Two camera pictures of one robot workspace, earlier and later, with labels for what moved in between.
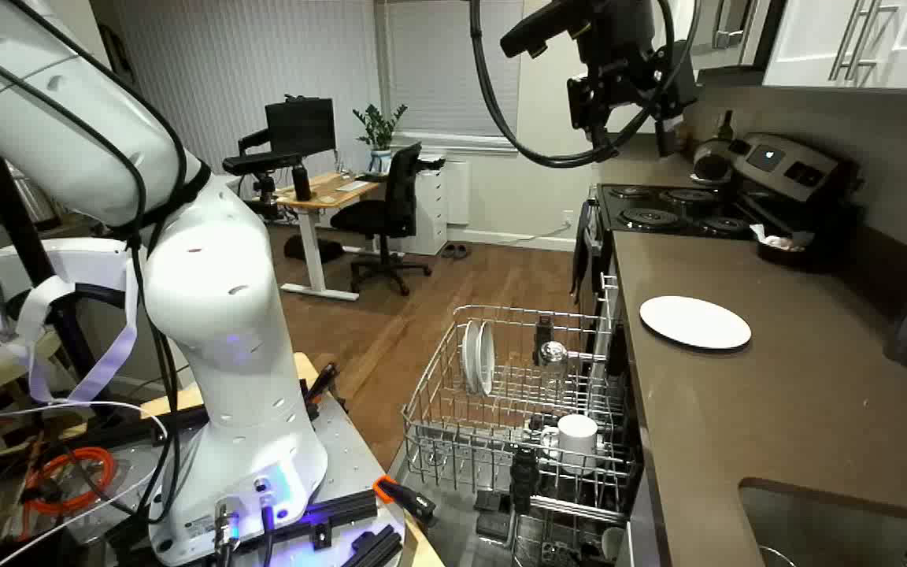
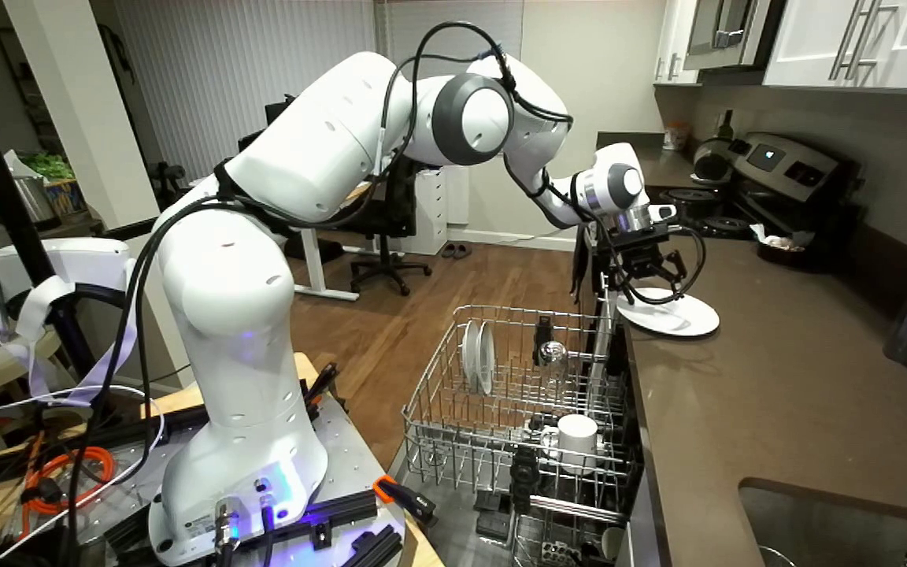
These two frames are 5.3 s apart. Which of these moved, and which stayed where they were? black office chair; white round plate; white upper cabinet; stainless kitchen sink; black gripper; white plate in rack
Moved: white round plate; black gripper
Stayed: black office chair; white plate in rack; stainless kitchen sink; white upper cabinet
